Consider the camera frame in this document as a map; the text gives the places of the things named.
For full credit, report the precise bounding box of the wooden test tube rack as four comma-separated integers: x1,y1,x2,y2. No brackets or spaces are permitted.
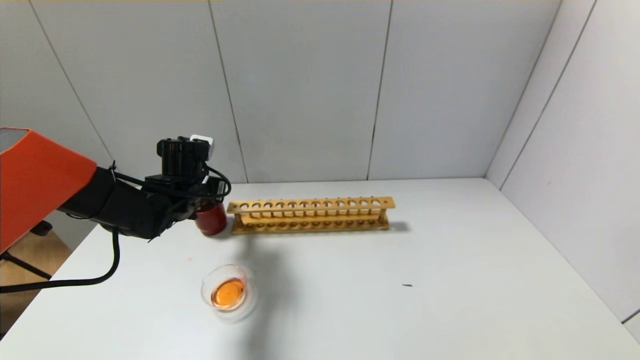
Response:
227,196,396,235

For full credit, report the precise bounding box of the dark red cylindrical cup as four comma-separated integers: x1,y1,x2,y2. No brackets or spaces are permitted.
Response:
195,201,229,237

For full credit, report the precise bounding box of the clear glass beaker dish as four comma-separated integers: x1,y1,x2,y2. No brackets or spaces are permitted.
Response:
201,264,249,319

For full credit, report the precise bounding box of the black office chair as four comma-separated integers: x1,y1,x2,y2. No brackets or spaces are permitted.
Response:
0,220,53,281

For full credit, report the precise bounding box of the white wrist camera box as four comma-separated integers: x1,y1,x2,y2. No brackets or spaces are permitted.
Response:
190,134,214,160

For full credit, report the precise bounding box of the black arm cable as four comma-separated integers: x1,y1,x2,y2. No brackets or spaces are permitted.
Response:
0,160,232,294

